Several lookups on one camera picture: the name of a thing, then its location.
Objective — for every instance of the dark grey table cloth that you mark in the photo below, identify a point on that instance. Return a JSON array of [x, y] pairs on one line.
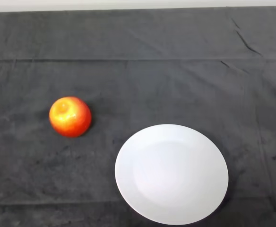
[[152, 71]]

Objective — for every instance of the white round plate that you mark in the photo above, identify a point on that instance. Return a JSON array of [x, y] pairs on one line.
[[171, 175]]

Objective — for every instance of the red yellow apple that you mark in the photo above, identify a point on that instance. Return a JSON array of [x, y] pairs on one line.
[[70, 118]]

